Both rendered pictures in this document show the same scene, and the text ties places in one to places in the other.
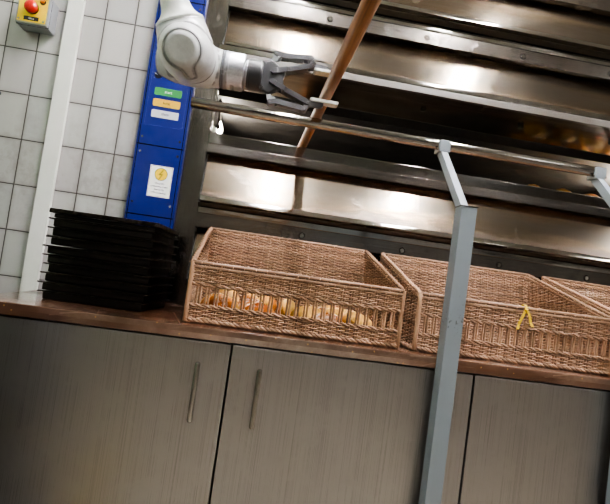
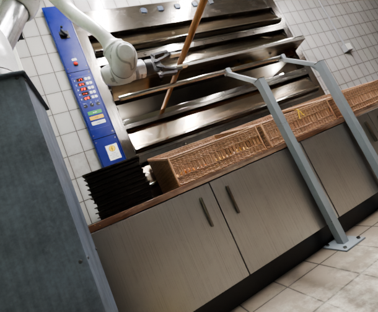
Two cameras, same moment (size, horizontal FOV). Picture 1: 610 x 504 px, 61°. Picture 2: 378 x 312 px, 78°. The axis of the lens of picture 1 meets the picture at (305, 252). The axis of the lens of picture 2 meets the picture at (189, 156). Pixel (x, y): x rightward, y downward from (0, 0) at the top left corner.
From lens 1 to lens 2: 50 cm
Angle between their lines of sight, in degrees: 15
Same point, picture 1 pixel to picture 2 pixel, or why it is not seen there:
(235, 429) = (232, 218)
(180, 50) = (126, 52)
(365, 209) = (203, 120)
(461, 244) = (268, 92)
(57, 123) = not seen: hidden behind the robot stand
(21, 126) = not seen: hidden behind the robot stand
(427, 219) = (228, 112)
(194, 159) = (122, 135)
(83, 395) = (158, 245)
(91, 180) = (79, 168)
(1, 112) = not seen: hidden behind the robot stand
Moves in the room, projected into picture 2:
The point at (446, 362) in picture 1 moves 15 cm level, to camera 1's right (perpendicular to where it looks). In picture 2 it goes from (291, 139) to (313, 129)
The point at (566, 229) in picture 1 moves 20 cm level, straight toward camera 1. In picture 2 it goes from (274, 91) to (277, 84)
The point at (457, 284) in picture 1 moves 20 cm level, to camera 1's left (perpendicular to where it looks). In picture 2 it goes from (276, 108) to (244, 120)
